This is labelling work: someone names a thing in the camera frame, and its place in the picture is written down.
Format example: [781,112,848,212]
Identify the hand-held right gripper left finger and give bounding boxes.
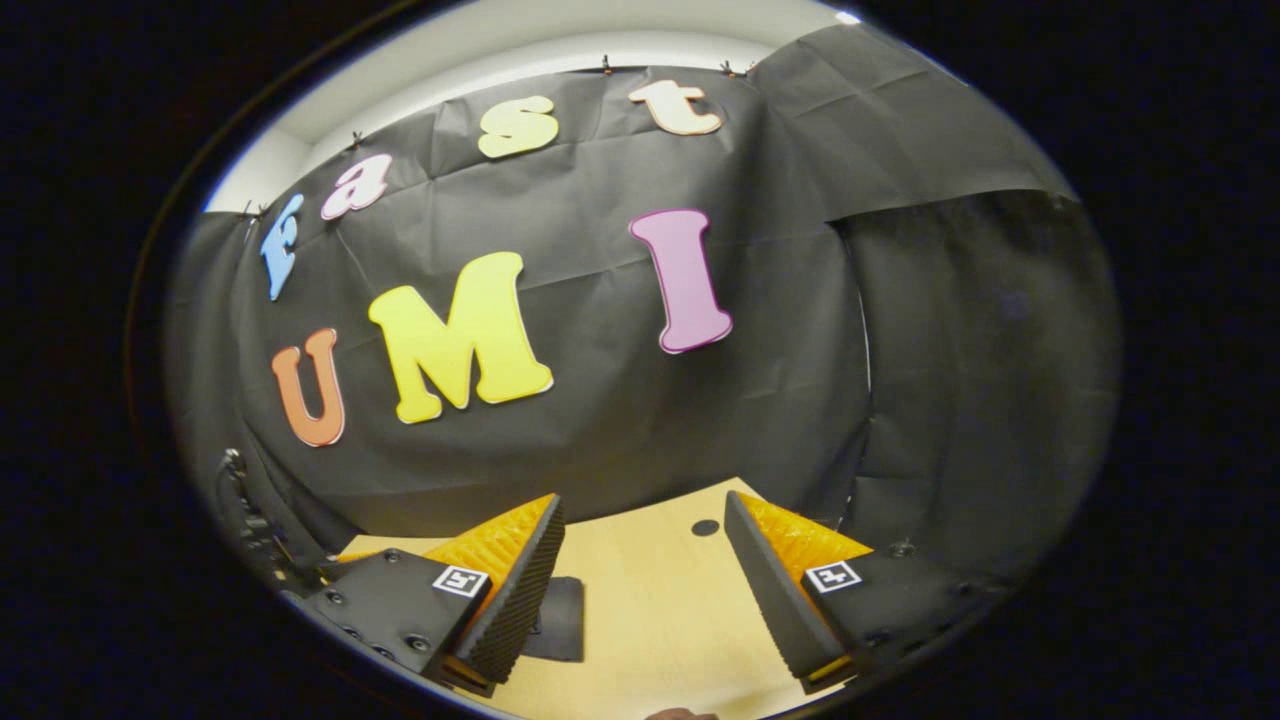
[300,492,567,699]

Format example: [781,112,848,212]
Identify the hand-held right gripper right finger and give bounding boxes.
[724,489,1001,696]

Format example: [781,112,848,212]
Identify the dark grey jeans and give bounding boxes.
[520,576,586,663]

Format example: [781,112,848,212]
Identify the black backdrop cloth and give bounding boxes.
[165,22,1121,601]

